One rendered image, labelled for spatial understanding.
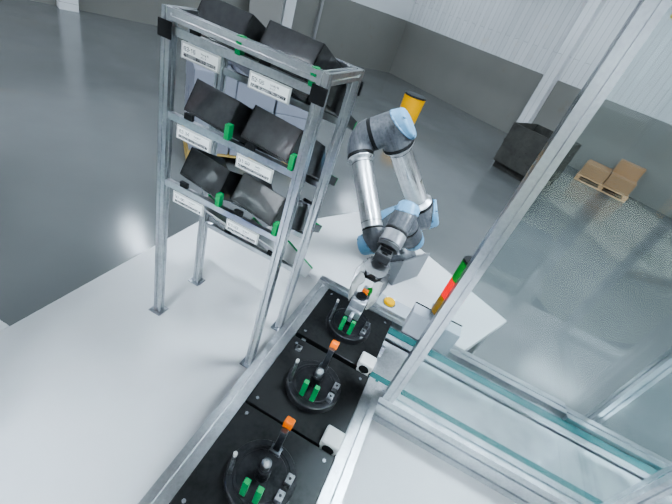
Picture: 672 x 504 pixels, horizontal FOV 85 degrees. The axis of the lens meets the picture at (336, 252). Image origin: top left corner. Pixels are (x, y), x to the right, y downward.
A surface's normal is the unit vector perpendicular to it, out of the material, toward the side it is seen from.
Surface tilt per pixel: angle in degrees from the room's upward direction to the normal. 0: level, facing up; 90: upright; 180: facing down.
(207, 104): 65
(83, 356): 0
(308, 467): 0
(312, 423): 0
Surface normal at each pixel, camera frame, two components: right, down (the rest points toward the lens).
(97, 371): 0.29, -0.77
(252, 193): -0.35, 0.00
